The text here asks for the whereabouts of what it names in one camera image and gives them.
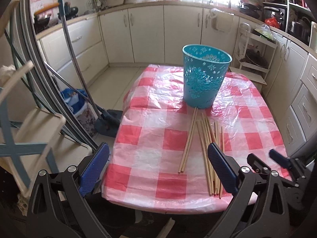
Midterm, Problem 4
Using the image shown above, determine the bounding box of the bamboo chopstick pair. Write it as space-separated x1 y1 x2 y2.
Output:
178 107 197 173
182 108 198 173

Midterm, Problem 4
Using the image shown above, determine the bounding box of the white rolling kitchen cart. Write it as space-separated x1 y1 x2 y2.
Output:
229 22 277 87

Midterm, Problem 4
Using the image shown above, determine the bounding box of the dark dustpan on floor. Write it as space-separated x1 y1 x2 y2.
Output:
95 108 123 138

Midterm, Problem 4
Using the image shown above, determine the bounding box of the red white checkered tablecloth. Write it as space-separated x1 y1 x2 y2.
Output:
102 64 289 214

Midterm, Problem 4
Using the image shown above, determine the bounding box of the blue patterned shopping bag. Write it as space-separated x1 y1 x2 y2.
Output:
60 88 97 137

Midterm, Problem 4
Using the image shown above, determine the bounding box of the teal perforated plastic basket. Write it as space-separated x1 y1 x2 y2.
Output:
183 44 232 109

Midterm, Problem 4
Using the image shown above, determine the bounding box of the white electric kettle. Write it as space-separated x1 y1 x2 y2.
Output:
309 21 317 52

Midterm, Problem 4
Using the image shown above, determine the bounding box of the red plastic bag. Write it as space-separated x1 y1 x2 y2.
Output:
264 17 280 29

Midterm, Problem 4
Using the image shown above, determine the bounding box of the black toaster oven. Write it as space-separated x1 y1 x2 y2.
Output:
263 2 287 31

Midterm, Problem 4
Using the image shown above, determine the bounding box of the black wok on stove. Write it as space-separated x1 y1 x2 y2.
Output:
33 2 59 33

